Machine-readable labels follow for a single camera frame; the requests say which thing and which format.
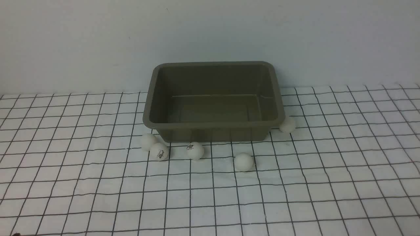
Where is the plain white ball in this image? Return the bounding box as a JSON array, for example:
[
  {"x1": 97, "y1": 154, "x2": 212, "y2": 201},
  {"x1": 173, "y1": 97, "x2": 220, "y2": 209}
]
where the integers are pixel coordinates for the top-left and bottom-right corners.
[
  {"x1": 233, "y1": 153, "x2": 255, "y2": 172},
  {"x1": 279, "y1": 116, "x2": 296, "y2": 133},
  {"x1": 140, "y1": 133, "x2": 158, "y2": 151}
]

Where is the white ball red logo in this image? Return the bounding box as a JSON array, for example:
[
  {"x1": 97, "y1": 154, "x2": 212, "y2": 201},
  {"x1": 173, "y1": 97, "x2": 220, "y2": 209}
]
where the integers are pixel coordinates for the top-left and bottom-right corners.
[{"x1": 150, "y1": 143, "x2": 169, "y2": 161}]

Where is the olive green plastic bin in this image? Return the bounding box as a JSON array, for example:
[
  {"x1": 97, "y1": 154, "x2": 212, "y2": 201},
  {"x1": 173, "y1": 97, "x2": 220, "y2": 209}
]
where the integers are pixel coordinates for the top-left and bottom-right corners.
[{"x1": 143, "y1": 61, "x2": 286, "y2": 143}]

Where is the white ball black logo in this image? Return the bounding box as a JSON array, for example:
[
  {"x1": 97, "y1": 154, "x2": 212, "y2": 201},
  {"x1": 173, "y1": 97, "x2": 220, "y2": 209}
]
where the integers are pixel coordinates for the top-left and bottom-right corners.
[{"x1": 186, "y1": 142, "x2": 205, "y2": 160}]

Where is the white black-grid tablecloth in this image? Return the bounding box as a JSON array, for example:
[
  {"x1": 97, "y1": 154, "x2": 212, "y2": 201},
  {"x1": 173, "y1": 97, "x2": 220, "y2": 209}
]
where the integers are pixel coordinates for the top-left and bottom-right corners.
[{"x1": 0, "y1": 84, "x2": 420, "y2": 236}]

